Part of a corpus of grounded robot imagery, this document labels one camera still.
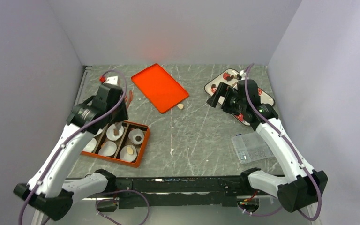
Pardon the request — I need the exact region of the cream white chocolate piece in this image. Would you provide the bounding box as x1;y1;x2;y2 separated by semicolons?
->
177;104;184;110

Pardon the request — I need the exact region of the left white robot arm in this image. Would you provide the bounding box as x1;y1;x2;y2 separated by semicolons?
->
13;82;128;225

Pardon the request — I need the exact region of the orange chocolate box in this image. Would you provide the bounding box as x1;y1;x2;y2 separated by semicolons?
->
82;121;150;168

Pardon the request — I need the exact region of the brown block chocolate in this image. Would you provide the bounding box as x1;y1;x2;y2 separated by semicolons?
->
113;129;120;136

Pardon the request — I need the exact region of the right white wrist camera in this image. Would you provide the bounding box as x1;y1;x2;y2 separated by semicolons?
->
239;70;250;81

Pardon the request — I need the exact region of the white strawberry tray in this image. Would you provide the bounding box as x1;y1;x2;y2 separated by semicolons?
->
204;69;280;129

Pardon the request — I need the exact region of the oval white chocolate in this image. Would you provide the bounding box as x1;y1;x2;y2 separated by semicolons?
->
126;147;134;155

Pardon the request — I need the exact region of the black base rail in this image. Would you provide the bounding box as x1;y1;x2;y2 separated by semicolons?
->
84;176;262;209

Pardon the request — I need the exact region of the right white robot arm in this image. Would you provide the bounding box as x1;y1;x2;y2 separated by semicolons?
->
207;80;328;212

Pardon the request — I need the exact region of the dark swirl chocolate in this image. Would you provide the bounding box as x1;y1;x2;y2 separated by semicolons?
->
135;136;142;142

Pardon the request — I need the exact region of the white paper cup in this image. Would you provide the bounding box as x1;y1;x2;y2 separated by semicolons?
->
120;145;138;163
106;124;124;141
83;138;97;153
98;141;117;157
128;128;144;145

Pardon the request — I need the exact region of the orange box lid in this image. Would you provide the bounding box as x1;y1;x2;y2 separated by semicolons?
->
131;63;189;114

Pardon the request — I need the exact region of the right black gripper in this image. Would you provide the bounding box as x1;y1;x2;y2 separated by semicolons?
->
207;82;247;116

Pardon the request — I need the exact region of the clear plastic screw box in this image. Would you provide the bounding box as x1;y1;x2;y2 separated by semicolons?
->
231;132;274;164

